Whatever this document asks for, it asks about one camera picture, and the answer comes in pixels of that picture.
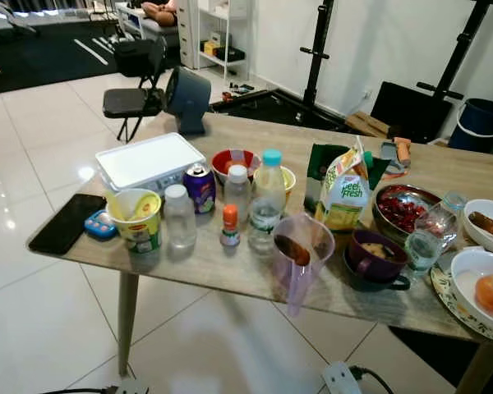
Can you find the white bowl with tomato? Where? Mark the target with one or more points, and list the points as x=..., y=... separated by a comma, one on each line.
x=464, y=283

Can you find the black smartphone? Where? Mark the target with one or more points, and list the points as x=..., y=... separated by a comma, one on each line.
x=67, y=224

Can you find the small blue gadget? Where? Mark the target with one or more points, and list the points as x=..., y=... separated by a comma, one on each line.
x=100, y=225

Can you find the black floor carpet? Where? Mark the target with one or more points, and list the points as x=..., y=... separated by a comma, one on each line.
x=33, y=57

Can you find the green yellow cup noodles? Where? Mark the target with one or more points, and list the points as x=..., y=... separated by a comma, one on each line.
x=138, y=231

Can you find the white lidded plastic container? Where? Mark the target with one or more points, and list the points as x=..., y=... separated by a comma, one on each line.
x=148, y=160

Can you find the black folding chair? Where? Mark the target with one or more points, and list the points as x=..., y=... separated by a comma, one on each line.
x=131, y=100

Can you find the short clear white-capped bottle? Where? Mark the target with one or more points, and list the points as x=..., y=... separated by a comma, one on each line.
x=180, y=223

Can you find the purple drink can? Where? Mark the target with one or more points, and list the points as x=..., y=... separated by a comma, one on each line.
x=199, y=193

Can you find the grey round fan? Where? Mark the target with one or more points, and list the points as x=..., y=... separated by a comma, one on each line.
x=189, y=97

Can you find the red bowl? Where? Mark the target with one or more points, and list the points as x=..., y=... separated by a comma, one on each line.
x=226, y=158

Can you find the tiny orange-capped bottle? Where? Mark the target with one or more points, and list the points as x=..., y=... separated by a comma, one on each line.
x=230, y=218

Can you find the slim clear white-capped bottle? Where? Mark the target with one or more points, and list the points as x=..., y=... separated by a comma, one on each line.
x=237, y=193

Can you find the person lying down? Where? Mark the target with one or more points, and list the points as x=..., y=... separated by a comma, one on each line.
x=160, y=12

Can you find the white shelf unit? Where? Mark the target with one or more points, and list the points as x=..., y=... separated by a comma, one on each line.
x=187, y=33

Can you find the light wooden table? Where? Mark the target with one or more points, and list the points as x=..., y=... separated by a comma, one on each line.
x=246, y=131

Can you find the teal-capped water bottle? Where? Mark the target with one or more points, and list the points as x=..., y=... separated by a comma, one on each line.
x=267, y=205

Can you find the yellow bowl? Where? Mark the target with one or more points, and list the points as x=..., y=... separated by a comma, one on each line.
x=287, y=180

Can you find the translucent purple pitcher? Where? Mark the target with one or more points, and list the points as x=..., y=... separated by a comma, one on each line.
x=296, y=283

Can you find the dark green packet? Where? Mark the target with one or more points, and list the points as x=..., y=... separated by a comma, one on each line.
x=316, y=168

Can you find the green yellow juice carton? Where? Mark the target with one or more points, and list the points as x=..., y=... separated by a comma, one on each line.
x=345, y=197

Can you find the black metal gym rack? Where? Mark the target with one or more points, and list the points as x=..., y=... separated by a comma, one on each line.
x=318, y=41

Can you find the dark green mug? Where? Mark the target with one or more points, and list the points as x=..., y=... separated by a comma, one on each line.
x=361, y=282

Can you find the brown cardboard pieces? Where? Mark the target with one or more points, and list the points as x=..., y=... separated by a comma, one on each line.
x=366, y=123

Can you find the purple mug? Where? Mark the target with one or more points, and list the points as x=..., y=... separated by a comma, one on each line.
x=370, y=264

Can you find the red berries heap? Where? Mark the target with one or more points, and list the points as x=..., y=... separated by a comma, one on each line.
x=401, y=215

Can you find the orange and grey gadget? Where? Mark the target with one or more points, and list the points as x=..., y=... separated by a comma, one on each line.
x=403, y=149

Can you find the steel bowl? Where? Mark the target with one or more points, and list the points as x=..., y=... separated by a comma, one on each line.
x=411, y=194

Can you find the black flat panel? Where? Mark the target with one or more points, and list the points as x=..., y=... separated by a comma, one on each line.
x=411, y=111

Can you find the clear plastic water bottle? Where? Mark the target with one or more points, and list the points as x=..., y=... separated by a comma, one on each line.
x=426, y=242

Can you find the floral patterned plate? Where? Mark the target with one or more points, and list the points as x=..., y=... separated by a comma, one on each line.
x=448, y=308

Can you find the white bowl with sausage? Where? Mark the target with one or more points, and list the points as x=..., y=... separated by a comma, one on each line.
x=476, y=242

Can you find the blue bucket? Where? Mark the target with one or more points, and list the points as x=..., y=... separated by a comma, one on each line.
x=481, y=135

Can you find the brown sausage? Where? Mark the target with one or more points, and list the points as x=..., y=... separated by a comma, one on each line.
x=489, y=225

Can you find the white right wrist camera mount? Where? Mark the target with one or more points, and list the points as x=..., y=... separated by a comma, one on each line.
x=341, y=379

